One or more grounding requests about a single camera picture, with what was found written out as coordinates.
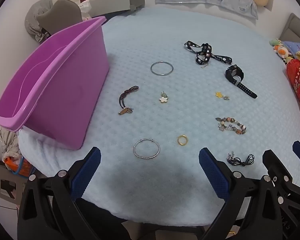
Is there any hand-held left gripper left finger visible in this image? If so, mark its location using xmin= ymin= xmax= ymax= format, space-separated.
xmin=17 ymin=147 xmax=130 ymax=240

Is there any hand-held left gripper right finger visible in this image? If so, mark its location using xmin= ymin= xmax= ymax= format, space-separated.
xmin=199 ymin=147 xmax=268 ymax=240

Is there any purple plastic bin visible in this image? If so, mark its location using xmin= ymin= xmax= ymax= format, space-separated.
xmin=0 ymin=16 xmax=110 ymax=151

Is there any textured silver bangle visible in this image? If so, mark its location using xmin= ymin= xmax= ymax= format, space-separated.
xmin=133 ymin=138 xmax=161 ymax=159

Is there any orange basket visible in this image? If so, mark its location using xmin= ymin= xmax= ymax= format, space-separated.
xmin=4 ymin=155 xmax=35 ymax=179

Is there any light blue textured bedspread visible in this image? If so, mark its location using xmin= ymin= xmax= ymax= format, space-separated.
xmin=18 ymin=7 xmax=300 ymax=227

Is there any pile of beige clothes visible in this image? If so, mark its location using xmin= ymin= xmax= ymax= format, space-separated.
xmin=0 ymin=125 xmax=22 ymax=162

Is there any black wrist watch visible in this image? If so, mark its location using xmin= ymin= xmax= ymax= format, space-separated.
xmin=225 ymin=64 xmax=258 ymax=99

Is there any small plush toy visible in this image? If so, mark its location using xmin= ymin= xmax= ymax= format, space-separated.
xmin=269 ymin=38 xmax=294 ymax=65

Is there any blue cushion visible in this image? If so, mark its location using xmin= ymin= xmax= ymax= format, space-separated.
xmin=281 ymin=41 xmax=300 ymax=55

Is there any smooth silver bangle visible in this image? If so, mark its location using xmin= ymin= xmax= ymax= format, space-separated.
xmin=150 ymin=61 xmax=174 ymax=76

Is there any grey upholstered headboard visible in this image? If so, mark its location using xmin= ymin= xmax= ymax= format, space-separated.
xmin=277 ymin=12 xmax=300 ymax=53

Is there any grey checked cloth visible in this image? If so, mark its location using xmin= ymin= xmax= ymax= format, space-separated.
xmin=25 ymin=0 xmax=56 ymax=42

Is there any grey chair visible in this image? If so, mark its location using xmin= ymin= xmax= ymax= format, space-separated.
xmin=37 ymin=0 xmax=83 ymax=38

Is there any white plastic bag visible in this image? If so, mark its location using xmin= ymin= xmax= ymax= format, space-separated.
xmin=77 ymin=0 xmax=93 ymax=18

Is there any black cord necklace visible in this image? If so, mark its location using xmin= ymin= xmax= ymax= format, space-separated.
xmin=226 ymin=151 xmax=255 ymax=167

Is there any colourful beaded bracelet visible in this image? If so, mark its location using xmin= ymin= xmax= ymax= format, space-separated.
xmin=215 ymin=117 xmax=248 ymax=135

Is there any brown cord necklace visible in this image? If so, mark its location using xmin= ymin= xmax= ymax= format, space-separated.
xmin=118 ymin=86 xmax=139 ymax=116

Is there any black printed lanyard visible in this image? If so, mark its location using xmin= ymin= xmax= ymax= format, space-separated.
xmin=184 ymin=40 xmax=233 ymax=68

